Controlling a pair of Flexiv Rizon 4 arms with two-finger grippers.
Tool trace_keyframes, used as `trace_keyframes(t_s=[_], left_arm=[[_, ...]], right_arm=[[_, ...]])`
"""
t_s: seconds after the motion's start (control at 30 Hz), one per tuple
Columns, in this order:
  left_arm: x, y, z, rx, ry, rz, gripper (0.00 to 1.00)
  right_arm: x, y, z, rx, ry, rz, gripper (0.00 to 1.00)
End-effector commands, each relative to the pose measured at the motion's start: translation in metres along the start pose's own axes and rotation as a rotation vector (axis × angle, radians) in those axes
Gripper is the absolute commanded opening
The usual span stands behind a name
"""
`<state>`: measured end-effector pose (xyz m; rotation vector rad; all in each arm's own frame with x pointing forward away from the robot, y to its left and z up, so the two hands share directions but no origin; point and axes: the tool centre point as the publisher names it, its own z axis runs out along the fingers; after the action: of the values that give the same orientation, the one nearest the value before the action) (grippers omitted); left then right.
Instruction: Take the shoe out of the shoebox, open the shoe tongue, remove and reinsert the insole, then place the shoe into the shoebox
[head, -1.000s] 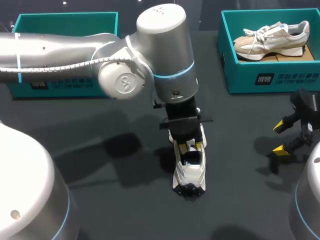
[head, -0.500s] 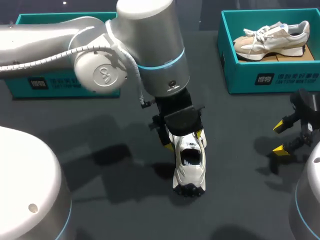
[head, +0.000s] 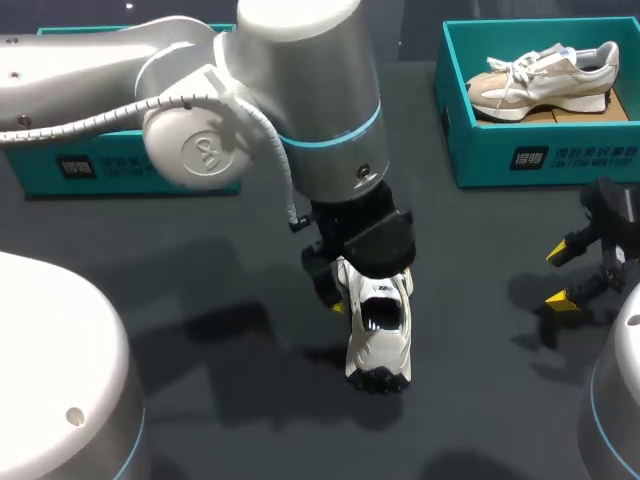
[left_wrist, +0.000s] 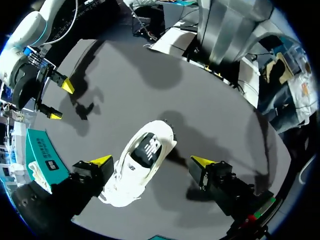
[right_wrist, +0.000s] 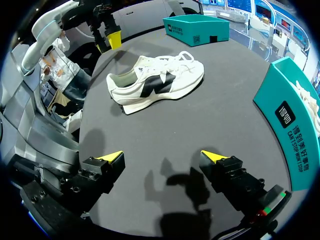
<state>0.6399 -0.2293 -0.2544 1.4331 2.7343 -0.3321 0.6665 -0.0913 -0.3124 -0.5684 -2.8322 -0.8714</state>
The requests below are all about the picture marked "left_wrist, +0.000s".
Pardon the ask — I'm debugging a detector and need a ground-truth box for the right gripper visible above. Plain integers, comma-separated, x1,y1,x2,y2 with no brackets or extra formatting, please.
12,62,76,120

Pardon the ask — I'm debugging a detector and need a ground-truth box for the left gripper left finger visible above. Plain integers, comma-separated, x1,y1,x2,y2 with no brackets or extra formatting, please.
51,154,115,217

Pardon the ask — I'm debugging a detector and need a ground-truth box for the white shoe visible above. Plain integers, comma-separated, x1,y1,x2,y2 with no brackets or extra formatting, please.
97,120,178,208

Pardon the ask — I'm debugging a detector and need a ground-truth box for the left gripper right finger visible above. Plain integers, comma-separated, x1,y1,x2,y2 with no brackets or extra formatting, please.
187,155,276,219

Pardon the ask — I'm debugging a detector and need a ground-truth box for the white crumpled paper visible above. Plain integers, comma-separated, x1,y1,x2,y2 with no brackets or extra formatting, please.
27,161,54,195

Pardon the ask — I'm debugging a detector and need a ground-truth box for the black and blue insole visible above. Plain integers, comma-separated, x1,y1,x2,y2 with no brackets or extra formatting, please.
130,133,162,169

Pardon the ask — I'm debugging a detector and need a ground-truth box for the white cable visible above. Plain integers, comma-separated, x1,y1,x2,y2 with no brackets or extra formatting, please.
42,0,81,46

